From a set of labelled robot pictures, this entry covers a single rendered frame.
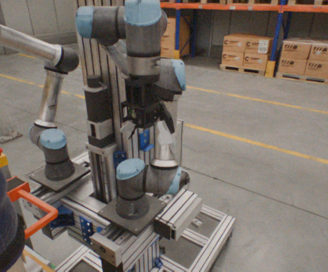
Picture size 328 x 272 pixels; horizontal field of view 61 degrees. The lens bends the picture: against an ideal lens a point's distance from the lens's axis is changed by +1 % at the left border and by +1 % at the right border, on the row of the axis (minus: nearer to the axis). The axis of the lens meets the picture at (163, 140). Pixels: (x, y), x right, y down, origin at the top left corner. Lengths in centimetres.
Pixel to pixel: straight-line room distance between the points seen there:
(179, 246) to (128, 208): 109
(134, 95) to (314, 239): 244
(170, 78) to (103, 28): 39
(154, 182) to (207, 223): 136
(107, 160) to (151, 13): 86
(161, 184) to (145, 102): 52
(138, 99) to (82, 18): 24
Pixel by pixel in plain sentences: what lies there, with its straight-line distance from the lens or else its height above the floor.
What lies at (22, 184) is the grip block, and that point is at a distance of 126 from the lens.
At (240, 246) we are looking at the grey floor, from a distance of 259.
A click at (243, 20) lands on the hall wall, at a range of 913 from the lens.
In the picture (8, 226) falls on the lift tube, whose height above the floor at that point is 137.
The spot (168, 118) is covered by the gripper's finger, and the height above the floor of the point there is 162.
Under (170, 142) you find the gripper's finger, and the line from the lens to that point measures 69.
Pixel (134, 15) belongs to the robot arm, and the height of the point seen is 184.
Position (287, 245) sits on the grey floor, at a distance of 273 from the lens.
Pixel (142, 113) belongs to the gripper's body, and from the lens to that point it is 64.
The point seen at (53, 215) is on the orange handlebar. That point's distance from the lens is 109.
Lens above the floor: 189
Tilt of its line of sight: 28 degrees down
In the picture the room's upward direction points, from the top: straight up
